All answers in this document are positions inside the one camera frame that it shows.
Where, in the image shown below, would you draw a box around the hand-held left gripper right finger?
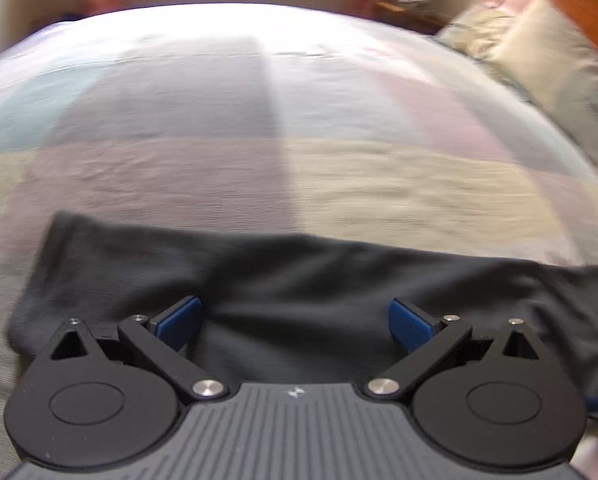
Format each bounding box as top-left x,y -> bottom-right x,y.
364,298 -> 550,403

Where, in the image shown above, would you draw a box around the wooden headboard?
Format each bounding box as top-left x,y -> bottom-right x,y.
529,0 -> 598,68

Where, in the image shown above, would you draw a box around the large beige pillow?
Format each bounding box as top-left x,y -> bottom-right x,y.
484,0 -> 598,171

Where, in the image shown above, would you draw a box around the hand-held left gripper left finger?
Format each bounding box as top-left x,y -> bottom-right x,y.
49,296 -> 230,403

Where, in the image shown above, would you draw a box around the black pants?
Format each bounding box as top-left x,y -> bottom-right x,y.
6,210 -> 598,411

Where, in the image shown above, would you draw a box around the wooden nightstand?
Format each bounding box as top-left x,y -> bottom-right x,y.
376,0 -> 450,33

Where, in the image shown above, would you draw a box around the small beige pillow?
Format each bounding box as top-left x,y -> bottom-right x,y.
436,7 -> 510,61

